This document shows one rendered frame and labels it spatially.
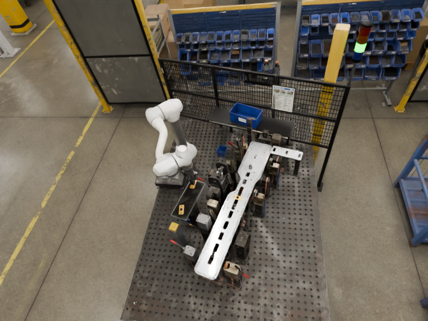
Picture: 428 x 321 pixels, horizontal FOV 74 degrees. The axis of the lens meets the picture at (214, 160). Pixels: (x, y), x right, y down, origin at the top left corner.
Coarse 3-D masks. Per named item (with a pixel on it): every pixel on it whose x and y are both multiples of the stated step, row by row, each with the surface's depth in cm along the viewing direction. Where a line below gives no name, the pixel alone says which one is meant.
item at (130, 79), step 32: (64, 0) 356; (96, 0) 350; (128, 0) 344; (64, 32) 390; (96, 32) 385; (128, 32) 378; (96, 64) 429; (128, 64) 420; (128, 96) 472; (160, 96) 463
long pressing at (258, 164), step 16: (256, 144) 282; (256, 160) 269; (240, 176) 260; (256, 176) 258; (224, 208) 242; (240, 208) 240; (208, 240) 225; (224, 240) 224; (208, 256) 218; (224, 256) 217; (208, 272) 210
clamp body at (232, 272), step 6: (228, 264) 209; (234, 264) 206; (228, 270) 204; (234, 270) 203; (240, 270) 207; (228, 276) 216; (234, 276) 208; (240, 276) 222; (228, 282) 228; (234, 282) 221; (240, 282) 226
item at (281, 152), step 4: (272, 148) 275; (276, 148) 275; (280, 148) 274; (284, 148) 274; (272, 152) 273; (276, 152) 272; (280, 152) 271; (284, 152) 271; (288, 152) 270; (292, 152) 270; (296, 152) 269; (300, 152) 268; (284, 156) 268; (288, 156) 267; (292, 156) 267; (296, 156) 266
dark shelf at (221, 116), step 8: (216, 112) 313; (224, 112) 312; (208, 120) 309; (216, 120) 305; (224, 120) 303; (264, 120) 296; (272, 120) 295; (280, 120) 293; (240, 128) 297; (256, 128) 291; (264, 128) 289; (272, 128) 288; (280, 128) 287; (288, 128) 285; (288, 136) 279
